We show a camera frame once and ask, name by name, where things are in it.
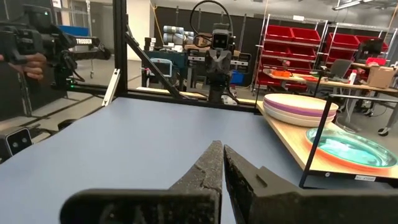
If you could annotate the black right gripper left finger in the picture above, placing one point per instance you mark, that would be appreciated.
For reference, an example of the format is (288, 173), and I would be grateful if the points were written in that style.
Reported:
(202, 180)

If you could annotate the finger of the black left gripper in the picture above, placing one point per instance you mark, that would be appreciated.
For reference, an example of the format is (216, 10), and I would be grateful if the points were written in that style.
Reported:
(225, 60)
(214, 60)

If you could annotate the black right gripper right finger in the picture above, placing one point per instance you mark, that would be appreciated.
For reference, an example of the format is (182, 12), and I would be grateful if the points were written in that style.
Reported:
(264, 199)

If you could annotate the cream bowl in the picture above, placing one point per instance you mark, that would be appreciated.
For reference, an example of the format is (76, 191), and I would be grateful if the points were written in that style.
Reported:
(298, 101)

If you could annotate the orange transparent plate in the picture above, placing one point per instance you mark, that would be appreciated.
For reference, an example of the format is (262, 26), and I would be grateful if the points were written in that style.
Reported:
(342, 164)

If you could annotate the blue transparent plate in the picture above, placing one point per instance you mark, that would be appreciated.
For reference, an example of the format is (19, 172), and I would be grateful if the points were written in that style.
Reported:
(351, 149)

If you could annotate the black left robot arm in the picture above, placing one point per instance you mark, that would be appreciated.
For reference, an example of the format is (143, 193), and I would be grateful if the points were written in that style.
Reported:
(218, 93)

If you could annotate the black labelled case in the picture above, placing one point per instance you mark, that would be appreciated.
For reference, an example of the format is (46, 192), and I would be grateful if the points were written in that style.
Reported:
(196, 56)
(244, 62)

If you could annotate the small blue bin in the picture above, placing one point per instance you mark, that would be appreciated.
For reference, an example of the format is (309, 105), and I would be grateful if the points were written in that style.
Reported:
(237, 77)

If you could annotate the green cart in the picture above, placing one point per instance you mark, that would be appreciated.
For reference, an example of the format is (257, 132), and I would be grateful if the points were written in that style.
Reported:
(178, 62)

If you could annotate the grey framed tablet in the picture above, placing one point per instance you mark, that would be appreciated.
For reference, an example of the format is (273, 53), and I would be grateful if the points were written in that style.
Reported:
(161, 67)

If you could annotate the orange tool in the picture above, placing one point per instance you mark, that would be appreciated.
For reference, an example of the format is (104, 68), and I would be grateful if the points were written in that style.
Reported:
(281, 73)

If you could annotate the red storage bin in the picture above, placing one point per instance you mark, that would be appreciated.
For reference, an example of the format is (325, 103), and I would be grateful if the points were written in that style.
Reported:
(342, 40)
(306, 35)
(279, 32)
(360, 37)

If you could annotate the wooden work desk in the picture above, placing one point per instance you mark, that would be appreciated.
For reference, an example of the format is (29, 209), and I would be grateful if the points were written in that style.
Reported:
(323, 81)

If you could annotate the metal storage rack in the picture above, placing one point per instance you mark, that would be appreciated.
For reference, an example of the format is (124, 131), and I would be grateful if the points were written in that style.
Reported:
(324, 37)
(331, 49)

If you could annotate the silver aluminium bar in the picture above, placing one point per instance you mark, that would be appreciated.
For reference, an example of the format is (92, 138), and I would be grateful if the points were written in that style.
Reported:
(111, 88)

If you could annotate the grey open laptop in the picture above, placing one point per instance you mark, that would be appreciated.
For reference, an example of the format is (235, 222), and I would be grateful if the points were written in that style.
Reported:
(341, 68)

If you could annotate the white bottle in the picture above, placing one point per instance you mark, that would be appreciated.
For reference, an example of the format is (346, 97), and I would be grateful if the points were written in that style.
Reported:
(352, 77)

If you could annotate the ceiling light strip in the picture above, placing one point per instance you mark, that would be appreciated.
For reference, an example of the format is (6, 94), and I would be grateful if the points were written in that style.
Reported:
(345, 4)

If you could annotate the blue storage bin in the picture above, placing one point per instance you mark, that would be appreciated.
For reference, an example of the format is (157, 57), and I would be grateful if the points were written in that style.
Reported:
(74, 31)

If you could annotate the small red bin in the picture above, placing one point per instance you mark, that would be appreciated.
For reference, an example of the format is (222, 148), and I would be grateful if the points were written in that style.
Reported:
(376, 61)

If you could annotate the cardboard box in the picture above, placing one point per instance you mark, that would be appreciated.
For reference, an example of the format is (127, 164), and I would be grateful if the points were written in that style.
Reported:
(381, 76)

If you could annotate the person's hand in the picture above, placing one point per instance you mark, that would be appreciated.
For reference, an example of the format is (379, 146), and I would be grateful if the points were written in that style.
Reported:
(31, 67)

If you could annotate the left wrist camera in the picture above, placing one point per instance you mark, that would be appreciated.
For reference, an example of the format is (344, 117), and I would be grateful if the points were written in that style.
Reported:
(221, 40)

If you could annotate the wooden shelf black frame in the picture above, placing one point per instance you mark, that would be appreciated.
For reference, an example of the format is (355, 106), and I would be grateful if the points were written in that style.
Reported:
(289, 137)

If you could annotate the black aluminium rig frame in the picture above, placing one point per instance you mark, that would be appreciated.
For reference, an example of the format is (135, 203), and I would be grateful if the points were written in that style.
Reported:
(119, 46)

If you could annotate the black rounded mount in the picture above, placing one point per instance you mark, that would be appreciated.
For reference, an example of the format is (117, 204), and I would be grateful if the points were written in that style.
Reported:
(66, 124)

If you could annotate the table-level camera box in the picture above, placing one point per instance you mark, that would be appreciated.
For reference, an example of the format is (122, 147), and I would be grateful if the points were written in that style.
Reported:
(15, 141)

